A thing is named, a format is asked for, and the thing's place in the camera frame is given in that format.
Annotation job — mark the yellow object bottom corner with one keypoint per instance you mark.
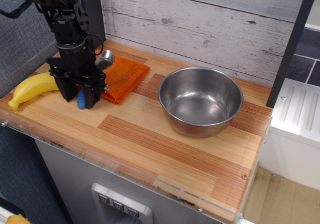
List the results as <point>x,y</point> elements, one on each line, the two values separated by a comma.
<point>17,219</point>

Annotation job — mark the black left frame post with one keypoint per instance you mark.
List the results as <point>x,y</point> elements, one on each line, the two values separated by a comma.
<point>94,9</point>

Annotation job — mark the yellow plastic banana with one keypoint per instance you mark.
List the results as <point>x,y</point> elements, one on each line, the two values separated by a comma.
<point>31,88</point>

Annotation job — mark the white toy sink unit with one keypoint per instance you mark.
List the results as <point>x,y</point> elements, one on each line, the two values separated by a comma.
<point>291,145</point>

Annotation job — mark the orange folded cloth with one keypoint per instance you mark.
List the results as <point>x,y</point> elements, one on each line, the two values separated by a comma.
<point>122,77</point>

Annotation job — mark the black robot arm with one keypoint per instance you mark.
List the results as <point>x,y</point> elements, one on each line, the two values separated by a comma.
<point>67,19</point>

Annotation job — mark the black vertical frame post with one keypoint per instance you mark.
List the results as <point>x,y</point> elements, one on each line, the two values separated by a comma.
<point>297,30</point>

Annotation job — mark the clear acrylic edge guard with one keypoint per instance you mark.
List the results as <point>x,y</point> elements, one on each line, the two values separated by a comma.
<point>208,173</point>

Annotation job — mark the grey toy fridge cabinet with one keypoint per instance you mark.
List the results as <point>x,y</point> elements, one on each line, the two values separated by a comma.
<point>99,190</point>

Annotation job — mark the blue handled metal spoon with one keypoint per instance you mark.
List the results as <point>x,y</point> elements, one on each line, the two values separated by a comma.
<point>104,61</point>

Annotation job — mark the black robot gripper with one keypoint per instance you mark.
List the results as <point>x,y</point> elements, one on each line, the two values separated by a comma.
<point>76,66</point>

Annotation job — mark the stainless steel pot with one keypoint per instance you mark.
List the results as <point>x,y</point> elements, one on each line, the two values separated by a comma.
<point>199,102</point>

